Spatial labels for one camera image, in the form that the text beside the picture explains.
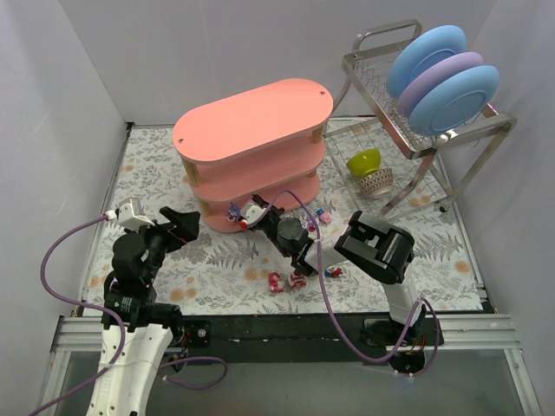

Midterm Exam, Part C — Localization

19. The purple bunny with red bow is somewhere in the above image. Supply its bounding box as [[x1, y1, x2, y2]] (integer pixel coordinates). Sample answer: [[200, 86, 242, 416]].
[[303, 218, 317, 233]]

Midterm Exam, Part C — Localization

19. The purple bunny with strawberry cake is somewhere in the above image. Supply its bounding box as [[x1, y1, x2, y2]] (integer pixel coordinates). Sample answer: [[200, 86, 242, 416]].
[[227, 203, 241, 224]]

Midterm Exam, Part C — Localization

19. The pink bear strawberry cake toy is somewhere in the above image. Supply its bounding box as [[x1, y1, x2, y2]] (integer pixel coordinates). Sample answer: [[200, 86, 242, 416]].
[[288, 271, 307, 289]]

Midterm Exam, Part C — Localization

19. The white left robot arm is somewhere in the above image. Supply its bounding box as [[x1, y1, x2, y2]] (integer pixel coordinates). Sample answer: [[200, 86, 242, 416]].
[[87, 203, 200, 415]]

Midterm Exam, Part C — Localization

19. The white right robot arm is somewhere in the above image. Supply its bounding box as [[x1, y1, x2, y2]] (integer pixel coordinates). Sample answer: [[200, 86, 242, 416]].
[[240, 194, 426, 345]]

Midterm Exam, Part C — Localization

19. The pink three-tier wooden shelf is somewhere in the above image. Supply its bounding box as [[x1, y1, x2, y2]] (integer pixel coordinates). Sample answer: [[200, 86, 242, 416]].
[[173, 78, 333, 233]]

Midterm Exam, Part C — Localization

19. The pink round duck toy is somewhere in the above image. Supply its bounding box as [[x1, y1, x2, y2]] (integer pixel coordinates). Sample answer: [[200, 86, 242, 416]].
[[317, 209, 332, 224]]

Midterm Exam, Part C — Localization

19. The pink bear holding white toy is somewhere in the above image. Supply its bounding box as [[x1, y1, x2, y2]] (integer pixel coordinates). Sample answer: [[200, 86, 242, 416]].
[[268, 271, 285, 294]]

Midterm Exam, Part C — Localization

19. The red blue cat toy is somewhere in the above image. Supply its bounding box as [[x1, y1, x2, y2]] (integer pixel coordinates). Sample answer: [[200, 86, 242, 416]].
[[324, 268, 343, 278]]

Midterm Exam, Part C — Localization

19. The green bowl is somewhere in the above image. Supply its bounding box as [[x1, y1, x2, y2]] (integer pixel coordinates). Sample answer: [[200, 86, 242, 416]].
[[347, 148, 382, 178]]

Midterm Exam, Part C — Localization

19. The brown patterned ceramic bowl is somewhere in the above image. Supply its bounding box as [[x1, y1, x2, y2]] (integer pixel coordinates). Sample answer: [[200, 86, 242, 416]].
[[358, 168, 394, 199]]

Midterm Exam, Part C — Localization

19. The metal dish rack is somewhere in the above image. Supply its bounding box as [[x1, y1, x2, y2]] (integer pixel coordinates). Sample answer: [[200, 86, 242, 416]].
[[334, 18, 517, 218]]

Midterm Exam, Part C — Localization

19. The purple plate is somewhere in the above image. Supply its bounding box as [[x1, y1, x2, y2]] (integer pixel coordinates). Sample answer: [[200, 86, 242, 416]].
[[396, 52, 483, 118]]

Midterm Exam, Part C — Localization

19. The blue front plate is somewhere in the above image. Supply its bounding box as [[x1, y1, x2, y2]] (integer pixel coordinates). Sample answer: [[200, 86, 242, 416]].
[[408, 65, 500, 136]]

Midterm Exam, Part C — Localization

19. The blue plate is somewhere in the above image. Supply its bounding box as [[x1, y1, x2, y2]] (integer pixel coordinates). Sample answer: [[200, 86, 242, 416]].
[[386, 25, 467, 99], [408, 65, 500, 136]]

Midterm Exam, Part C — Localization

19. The blue rear plate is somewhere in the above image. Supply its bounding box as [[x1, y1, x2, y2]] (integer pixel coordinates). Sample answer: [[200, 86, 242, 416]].
[[386, 25, 467, 99]]

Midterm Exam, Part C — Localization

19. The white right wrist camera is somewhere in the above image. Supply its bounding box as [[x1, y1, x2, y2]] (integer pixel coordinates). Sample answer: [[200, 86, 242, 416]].
[[239, 200, 267, 230]]

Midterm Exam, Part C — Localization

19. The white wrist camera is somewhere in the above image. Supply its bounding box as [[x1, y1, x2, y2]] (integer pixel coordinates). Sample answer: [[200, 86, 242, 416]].
[[104, 198, 154, 231], [239, 200, 267, 230]]

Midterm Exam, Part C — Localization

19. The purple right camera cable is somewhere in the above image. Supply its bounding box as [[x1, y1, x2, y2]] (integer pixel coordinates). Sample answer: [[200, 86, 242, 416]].
[[259, 189, 441, 369]]

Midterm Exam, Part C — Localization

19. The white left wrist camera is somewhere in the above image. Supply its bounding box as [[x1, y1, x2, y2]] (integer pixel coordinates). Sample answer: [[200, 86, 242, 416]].
[[104, 198, 154, 231]]

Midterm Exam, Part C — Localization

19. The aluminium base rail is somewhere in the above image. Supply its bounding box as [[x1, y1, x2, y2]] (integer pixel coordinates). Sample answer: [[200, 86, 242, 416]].
[[50, 312, 541, 415]]

